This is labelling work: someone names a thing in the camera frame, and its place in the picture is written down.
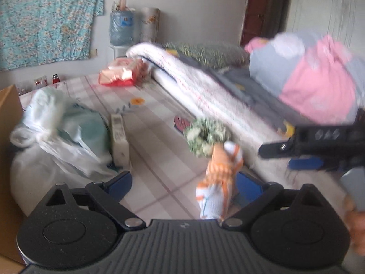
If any orange white striped sock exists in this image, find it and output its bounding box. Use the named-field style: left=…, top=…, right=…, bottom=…
left=196, top=141, right=244, bottom=221

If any green white scrunchie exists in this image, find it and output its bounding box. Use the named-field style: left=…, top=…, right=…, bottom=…
left=183, top=118, right=231, bottom=158

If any person right hand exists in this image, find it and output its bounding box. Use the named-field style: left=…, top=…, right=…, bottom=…
left=344, top=195, right=365, bottom=256

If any blue tissue box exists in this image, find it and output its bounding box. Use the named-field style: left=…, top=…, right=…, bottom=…
left=110, top=113, right=130, bottom=169

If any white striped blanket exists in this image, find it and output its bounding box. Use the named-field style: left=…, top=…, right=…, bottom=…
left=127, top=43, right=301, bottom=152

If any pink grey plush pillow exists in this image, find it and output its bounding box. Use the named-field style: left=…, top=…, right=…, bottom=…
left=244, top=31, right=364, bottom=124

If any checked floral table cloth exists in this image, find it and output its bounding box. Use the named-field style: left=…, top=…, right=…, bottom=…
left=18, top=72, right=286, bottom=220

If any white teal plastic bag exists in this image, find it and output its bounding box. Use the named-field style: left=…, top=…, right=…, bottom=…
left=10, top=87, right=125, bottom=215

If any cardboard box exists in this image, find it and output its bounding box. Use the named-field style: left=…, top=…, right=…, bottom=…
left=0, top=85, right=25, bottom=273

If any green leaf pattern pillow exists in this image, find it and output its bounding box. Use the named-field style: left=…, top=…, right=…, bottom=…
left=162, top=42, right=249, bottom=69

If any pink wet wipes pack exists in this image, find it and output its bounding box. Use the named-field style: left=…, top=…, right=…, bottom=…
left=98, top=58, right=149, bottom=87

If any red thermos bottle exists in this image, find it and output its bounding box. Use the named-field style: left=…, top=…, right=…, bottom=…
left=53, top=74, right=60, bottom=84

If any blue water jug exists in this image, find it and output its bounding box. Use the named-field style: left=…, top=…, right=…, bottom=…
left=109, top=9, right=134, bottom=46

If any teal floral wall cloth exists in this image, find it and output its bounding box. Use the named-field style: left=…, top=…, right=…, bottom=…
left=1, top=0, right=104, bottom=72

